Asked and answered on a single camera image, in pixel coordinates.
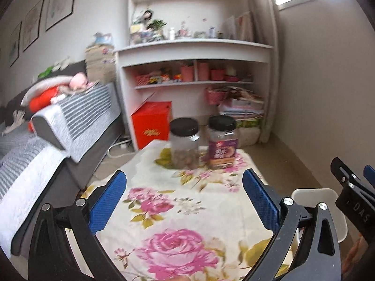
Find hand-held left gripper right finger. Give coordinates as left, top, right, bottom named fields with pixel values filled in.
left=242, top=169, right=342, bottom=281

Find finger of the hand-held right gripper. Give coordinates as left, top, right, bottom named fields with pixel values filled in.
left=363, top=165, right=375, bottom=188
left=330, top=156, right=375, bottom=196

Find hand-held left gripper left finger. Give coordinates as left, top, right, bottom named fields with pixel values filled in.
left=28, top=170, right=127, bottom=281

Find white plastic bin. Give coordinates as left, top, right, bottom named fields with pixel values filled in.
left=291, top=189, right=349, bottom=243

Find person's right hand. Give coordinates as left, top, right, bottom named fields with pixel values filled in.
left=342, top=233, right=370, bottom=273

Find grey sofa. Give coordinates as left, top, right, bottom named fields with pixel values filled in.
left=0, top=59, right=124, bottom=259

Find purple label jar black lid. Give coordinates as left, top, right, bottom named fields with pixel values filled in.
left=206, top=115, right=238, bottom=170

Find floral tablecloth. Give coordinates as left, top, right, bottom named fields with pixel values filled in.
left=79, top=140, right=294, bottom=281

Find green white packet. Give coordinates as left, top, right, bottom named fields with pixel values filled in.
left=234, top=118, right=262, bottom=147

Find grey striped seat blanket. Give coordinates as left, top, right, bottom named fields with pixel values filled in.
left=0, top=128, right=71, bottom=254

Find red cardboard box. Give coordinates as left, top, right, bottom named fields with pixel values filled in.
left=131, top=101, right=173, bottom=150

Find grey striped armrest blanket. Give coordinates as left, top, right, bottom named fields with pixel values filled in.
left=31, top=83, right=118, bottom=163

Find clear jar black lid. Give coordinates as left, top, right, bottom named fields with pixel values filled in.
left=169, top=117, right=200, bottom=170

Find stack of papers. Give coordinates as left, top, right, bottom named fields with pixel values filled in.
left=218, top=86, right=265, bottom=121

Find pink hanging basket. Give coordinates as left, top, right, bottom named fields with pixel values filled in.
left=206, top=89, right=229, bottom=105

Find red cushion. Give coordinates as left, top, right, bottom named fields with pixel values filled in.
left=29, top=86, right=60, bottom=113

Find pink plush toy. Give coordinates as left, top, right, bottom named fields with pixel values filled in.
left=69, top=73, right=89, bottom=91

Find pale curtain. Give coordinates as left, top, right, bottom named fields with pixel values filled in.
left=245, top=0, right=279, bottom=144

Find white pillow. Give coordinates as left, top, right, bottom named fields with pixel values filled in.
left=20, top=74, right=74, bottom=106

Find stack of books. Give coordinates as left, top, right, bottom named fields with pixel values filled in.
left=85, top=44, right=116, bottom=84

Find tall pink container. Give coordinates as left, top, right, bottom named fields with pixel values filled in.
left=180, top=66, right=195, bottom=82
left=197, top=62, right=209, bottom=81

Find green toy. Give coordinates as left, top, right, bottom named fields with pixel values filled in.
left=38, top=66, right=55, bottom=80

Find white shelf unit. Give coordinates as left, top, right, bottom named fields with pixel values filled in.
left=114, top=0, right=276, bottom=153

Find leaning white boards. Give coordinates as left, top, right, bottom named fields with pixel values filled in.
left=221, top=11, right=254, bottom=42

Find small framed picture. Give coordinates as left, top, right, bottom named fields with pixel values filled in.
left=8, top=21, right=23, bottom=68

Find small potted plant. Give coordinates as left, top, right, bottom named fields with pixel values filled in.
left=148, top=19, right=168, bottom=40

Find dark-haired doll figurine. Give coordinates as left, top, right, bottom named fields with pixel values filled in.
left=138, top=10, right=154, bottom=26

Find medium framed picture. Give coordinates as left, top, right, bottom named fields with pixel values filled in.
left=23, top=0, right=45, bottom=52

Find large framed picture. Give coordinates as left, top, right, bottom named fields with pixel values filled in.
left=45, top=0, right=80, bottom=32

